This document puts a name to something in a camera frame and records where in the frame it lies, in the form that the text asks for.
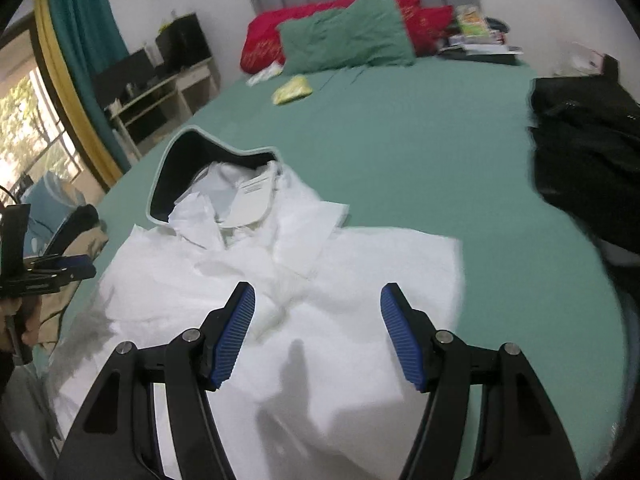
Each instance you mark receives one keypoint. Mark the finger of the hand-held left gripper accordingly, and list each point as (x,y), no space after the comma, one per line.
(70,267)

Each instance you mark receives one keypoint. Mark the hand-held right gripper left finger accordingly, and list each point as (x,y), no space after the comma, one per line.
(235,330)

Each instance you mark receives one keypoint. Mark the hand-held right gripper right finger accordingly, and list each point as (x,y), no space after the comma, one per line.
(400,332)

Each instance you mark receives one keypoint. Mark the white hooded jacket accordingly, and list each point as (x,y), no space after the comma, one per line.
(310,270)

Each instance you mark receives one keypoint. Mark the person's left hand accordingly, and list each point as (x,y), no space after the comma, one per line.
(30,320)

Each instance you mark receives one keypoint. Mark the tan pants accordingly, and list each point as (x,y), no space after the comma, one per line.
(82,247)

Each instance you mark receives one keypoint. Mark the black cloth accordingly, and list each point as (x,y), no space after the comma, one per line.
(75,225)

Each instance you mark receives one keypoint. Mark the light blue plastic bin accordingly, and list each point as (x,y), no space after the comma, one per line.
(45,200)

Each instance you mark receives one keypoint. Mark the window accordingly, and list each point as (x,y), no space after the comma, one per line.
(30,125)

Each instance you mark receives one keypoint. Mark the bed with green sheet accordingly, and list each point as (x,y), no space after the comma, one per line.
(400,160)

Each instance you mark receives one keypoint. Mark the yellow curtain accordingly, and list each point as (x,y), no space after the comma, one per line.
(65,85)

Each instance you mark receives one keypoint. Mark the white shelf unit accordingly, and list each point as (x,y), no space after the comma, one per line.
(160,100)

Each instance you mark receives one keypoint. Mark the black monitor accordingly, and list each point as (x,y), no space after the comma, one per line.
(122,77)

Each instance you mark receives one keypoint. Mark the teal curtain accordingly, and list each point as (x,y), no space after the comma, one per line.
(85,25)

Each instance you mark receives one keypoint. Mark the yellow small cloth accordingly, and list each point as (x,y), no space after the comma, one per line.
(292,90)

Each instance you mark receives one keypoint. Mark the black box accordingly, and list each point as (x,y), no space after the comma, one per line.
(182,42)

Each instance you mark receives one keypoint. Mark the white paper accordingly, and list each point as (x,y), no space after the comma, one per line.
(265,74)

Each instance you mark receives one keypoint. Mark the black jacket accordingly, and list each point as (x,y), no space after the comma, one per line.
(585,145)

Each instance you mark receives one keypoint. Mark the red blanket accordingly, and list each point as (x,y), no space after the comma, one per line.
(265,35)

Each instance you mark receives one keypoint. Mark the green pillow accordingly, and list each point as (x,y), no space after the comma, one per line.
(345,35)

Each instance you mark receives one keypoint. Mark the pile of books and packets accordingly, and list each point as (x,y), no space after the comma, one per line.
(475,30)

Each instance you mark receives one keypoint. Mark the white box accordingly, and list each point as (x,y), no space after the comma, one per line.
(585,57)

